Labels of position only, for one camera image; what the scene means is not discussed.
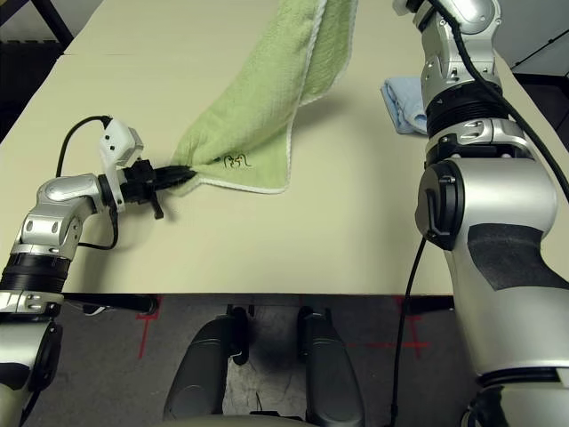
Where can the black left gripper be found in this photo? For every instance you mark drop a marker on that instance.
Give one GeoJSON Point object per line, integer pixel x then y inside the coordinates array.
{"type": "Point", "coordinates": [138, 182]}

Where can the green terry towel white trim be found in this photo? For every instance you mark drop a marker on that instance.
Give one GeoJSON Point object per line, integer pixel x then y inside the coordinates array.
{"type": "Point", "coordinates": [266, 98]}

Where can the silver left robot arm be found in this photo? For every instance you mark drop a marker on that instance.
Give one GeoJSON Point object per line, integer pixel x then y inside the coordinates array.
{"type": "Point", "coordinates": [58, 191]}

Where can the light blue folded towel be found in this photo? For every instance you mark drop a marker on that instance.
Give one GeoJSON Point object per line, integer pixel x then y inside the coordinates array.
{"type": "Point", "coordinates": [402, 102]}

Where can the black table base bar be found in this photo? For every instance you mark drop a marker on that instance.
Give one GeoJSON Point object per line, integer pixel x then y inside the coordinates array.
{"type": "Point", "coordinates": [133, 303]}

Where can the black foam floor mat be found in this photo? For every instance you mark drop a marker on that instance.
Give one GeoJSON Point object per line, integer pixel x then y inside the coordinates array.
{"type": "Point", "coordinates": [18, 80]}

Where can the grey robot left leg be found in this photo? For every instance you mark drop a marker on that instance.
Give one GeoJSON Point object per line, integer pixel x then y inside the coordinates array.
{"type": "Point", "coordinates": [195, 373]}

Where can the grey robot leg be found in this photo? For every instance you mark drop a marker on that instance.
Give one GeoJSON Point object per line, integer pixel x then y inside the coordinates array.
{"type": "Point", "coordinates": [333, 378]}
{"type": "Point", "coordinates": [195, 373]}

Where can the beige robot torso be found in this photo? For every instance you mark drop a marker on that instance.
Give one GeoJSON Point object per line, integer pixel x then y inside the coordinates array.
{"type": "Point", "coordinates": [231, 420]}

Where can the grey robot right leg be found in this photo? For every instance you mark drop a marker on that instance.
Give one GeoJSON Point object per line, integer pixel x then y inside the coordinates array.
{"type": "Point", "coordinates": [333, 378]}

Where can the black slanted metal bar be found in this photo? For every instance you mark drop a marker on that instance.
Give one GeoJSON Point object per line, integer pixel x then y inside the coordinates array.
{"type": "Point", "coordinates": [540, 51]}

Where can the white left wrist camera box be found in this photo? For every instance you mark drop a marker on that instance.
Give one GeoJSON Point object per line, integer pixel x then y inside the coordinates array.
{"type": "Point", "coordinates": [117, 142]}

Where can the black metal table frame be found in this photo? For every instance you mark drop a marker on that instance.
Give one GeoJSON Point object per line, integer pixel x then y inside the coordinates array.
{"type": "Point", "coordinates": [53, 22]}

